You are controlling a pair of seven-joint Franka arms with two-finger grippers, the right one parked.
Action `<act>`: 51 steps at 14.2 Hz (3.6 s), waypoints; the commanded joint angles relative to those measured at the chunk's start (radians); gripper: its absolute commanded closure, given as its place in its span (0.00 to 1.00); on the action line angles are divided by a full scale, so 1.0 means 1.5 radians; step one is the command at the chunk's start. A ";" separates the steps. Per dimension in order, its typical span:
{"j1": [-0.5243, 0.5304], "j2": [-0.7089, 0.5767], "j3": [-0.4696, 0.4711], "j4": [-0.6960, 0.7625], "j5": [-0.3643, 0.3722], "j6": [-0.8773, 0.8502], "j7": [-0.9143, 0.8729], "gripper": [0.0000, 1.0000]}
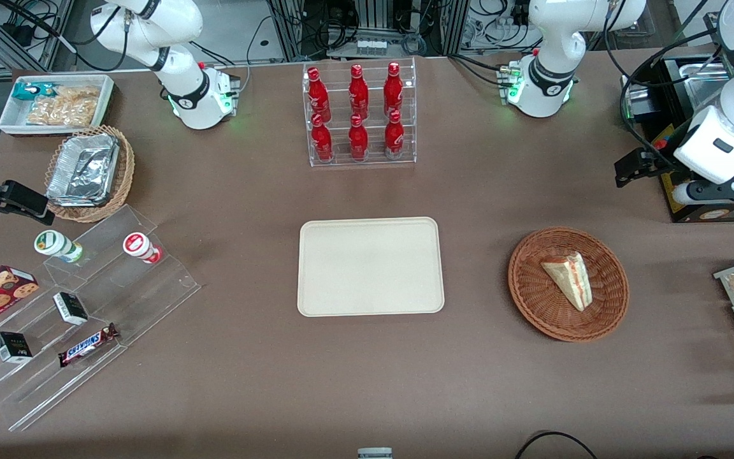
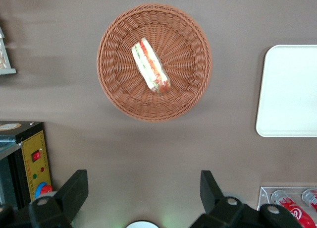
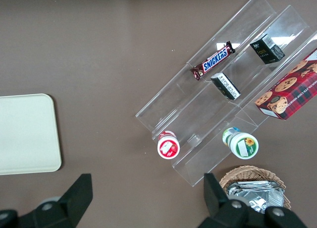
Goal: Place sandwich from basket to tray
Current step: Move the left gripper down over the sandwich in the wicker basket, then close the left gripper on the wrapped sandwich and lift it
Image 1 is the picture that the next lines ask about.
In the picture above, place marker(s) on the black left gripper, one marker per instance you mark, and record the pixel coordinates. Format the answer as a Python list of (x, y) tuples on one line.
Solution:
[(659, 159)]

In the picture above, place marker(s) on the triangular sandwich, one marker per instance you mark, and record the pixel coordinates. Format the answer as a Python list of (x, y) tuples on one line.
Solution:
[(569, 279)]

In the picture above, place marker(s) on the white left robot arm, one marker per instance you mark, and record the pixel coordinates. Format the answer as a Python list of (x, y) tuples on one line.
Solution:
[(548, 67)]

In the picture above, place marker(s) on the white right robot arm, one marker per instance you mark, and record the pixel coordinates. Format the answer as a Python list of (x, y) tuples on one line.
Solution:
[(183, 89)]

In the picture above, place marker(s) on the oval wicker basket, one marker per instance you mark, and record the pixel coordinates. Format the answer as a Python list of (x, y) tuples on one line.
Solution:
[(126, 166)]

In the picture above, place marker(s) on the round brown wicker basket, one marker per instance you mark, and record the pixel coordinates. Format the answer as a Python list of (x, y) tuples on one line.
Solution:
[(532, 293)]

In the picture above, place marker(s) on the beige plastic serving tray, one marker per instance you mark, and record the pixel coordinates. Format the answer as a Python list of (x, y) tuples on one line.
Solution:
[(370, 266)]

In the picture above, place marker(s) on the green lidded yogurt cup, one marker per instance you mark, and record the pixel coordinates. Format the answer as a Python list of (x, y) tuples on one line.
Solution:
[(55, 244)]

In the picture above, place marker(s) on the black food warmer appliance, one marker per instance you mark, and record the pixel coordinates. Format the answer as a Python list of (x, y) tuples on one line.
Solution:
[(679, 207)]

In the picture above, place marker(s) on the stack of foil trays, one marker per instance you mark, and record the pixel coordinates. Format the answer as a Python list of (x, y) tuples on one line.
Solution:
[(83, 169)]

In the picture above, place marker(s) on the white rectangular snack bin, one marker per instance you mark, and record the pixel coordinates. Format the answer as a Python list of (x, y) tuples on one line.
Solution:
[(13, 118)]

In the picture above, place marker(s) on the clear bag of crackers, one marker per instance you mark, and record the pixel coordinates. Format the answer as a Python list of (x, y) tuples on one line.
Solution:
[(67, 107)]

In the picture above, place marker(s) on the teal snack packet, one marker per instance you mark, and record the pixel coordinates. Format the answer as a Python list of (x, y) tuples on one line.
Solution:
[(30, 90)]

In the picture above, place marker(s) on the small black white box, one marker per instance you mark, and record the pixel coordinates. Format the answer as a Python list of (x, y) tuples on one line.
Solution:
[(12, 347), (71, 308)]

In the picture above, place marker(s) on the red lidded yogurt cup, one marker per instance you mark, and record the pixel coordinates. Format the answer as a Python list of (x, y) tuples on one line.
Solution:
[(139, 246)]

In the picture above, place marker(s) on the clear acrylic tiered stand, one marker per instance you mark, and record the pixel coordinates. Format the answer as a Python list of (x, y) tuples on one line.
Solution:
[(118, 299)]

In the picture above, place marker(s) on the snickers chocolate bar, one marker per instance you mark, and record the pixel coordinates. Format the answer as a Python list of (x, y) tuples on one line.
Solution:
[(86, 345)]

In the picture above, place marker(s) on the red cola bottle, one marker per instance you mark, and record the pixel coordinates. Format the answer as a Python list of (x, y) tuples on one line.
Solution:
[(318, 92), (393, 88), (394, 136), (358, 89), (358, 139), (322, 139)]

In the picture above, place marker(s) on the clear acrylic bottle rack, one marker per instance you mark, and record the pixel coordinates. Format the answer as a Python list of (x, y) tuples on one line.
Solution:
[(362, 156)]

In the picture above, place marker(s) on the small grey device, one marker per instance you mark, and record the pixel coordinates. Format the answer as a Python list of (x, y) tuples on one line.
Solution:
[(374, 453)]

